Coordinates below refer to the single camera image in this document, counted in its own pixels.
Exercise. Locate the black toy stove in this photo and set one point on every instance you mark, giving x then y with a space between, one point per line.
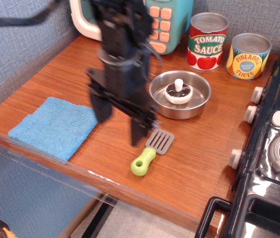
254 211

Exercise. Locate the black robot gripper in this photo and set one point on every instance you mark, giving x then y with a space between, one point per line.
122 84

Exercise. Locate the grey stove knob upper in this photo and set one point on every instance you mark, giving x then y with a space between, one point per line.
256 95

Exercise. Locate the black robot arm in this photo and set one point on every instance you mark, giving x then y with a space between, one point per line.
125 26

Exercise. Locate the toy mushroom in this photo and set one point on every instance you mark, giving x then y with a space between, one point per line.
178 92

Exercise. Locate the pineapple slices can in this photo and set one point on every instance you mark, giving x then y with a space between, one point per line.
248 55

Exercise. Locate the grey stove knob middle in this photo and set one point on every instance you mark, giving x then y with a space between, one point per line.
250 113

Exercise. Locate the green handled grey spatula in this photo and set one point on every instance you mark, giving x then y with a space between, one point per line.
158 143

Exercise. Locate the grey stove knob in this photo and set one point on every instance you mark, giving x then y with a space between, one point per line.
256 95
234 158
250 113

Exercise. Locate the toy microwave oven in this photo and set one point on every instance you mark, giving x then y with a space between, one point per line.
171 20

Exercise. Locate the grey stove knob lower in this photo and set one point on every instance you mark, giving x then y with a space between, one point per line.
234 158

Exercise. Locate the small steel frying pan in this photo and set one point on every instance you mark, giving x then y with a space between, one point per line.
201 94

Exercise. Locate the clear acrylic barrier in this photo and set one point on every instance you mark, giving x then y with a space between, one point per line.
45 197

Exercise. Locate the blue cloth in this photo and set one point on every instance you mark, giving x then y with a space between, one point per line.
57 127

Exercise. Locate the tomato sauce can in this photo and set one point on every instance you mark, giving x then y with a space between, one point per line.
207 37

